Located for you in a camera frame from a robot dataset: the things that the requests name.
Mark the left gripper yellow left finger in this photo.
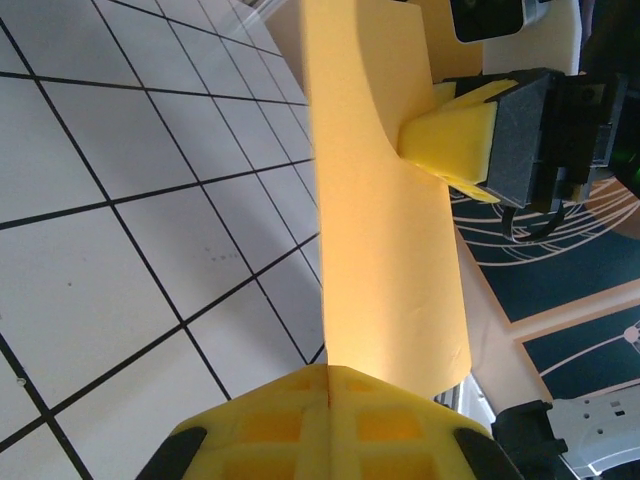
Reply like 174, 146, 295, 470
133, 363, 332, 480

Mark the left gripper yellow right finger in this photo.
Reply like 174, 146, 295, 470
328, 364, 524, 480

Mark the orange paper sheet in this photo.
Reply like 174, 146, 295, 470
301, 0, 475, 402

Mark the white grid mat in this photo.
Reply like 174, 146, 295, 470
0, 0, 331, 480

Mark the aluminium side rail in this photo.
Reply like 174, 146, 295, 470
432, 374, 499, 421

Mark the right gripper short black cable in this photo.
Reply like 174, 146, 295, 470
499, 199, 569, 245

